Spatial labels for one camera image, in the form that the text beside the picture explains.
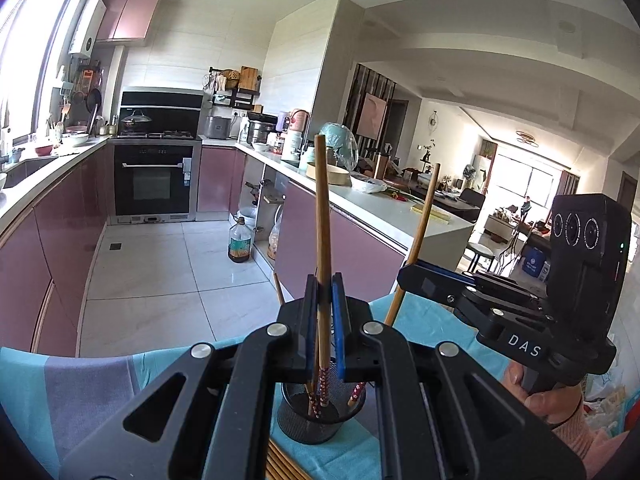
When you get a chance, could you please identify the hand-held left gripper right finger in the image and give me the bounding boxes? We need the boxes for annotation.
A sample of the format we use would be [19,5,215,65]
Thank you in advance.
[330,273,586,480]

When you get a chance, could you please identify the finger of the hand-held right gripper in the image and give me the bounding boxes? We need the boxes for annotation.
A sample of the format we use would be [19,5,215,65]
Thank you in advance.
[396,263,544,334]
[412,258,506,286]

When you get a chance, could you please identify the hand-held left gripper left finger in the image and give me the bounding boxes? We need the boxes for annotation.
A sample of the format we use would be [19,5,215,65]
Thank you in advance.
[59,274,321,480]

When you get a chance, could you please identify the red-tipped wooden chopstick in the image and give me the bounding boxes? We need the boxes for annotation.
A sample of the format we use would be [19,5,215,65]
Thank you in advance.
[313,134,333,407]
[346,162,442,408]
[272,273,321,417]

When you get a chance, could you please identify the black mesh utensil holder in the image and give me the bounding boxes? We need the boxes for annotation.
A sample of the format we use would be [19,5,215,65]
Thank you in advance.
[276,380,366,445]

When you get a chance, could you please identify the person's right forearm pink sleeve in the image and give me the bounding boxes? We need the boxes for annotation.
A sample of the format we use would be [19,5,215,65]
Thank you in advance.
[550,400,637,480]

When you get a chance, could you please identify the person's right hand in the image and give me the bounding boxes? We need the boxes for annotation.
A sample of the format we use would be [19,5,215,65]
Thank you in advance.
[502,362,584,429]

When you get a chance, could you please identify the round stool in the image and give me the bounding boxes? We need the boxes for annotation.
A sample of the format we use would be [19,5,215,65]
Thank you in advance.
[465,240,496,274]

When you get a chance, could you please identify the yellow cloth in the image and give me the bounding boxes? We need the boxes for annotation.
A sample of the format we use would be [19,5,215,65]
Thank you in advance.
[410,202,451,224]

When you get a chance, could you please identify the pink kitchen island counter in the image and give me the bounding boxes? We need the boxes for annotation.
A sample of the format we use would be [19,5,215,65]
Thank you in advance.
[235,142,474,307]

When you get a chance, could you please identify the plastic cooking oil bottle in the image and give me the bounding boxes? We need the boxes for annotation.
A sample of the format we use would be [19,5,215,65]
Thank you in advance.
[228,216,254,264]

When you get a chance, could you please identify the round bamboo tub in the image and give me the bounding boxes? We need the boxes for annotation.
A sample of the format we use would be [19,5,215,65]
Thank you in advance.
[306,162,351,186]

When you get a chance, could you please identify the teal plastic-wrapped item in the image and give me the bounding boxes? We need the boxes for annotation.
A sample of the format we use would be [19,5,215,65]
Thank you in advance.
[320,121,359,171]

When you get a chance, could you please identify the steel cooking pot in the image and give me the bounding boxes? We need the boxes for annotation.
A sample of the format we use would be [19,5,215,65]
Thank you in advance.
[247,120,279,145]

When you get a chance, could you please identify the black built-in oven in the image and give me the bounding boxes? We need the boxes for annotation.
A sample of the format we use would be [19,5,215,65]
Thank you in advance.
[113,141,197,225]

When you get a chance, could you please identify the grey countertop appliance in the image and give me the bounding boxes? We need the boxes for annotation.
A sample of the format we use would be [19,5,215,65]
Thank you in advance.
[206,115,232,140]

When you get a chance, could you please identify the gas stove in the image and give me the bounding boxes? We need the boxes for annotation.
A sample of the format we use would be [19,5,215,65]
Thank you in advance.
[116,130,196,141]

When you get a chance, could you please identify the teal and grey tablecloth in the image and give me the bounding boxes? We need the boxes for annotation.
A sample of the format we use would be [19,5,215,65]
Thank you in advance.
[0,292,506,480]

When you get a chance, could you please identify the black range hood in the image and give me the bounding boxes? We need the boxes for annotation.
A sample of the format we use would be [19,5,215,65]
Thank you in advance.
[119,89,203,136]

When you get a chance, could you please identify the pot with glass lid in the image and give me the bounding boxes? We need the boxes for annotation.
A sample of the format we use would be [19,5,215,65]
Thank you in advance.
[120,110,152,134]

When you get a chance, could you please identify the pink base cabinets with counter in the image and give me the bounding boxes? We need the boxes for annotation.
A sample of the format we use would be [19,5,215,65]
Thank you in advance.
[0,144,114,359]

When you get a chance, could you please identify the white water heater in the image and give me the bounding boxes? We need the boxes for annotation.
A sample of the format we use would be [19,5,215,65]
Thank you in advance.
[68,0,107,57]

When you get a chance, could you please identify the kitchen window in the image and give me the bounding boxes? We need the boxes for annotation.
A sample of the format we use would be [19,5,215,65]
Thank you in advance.
[0,0,82,142]

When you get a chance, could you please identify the wall painting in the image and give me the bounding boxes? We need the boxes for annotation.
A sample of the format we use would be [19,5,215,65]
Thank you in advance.
[357,92,389,139]

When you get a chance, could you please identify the black wall shelf rack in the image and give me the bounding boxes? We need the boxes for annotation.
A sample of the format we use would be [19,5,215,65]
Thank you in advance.
[209,66,262,111]

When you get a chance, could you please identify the pink wall cabinet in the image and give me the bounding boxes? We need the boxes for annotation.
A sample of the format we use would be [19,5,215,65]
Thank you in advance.
[95,0,163,44]

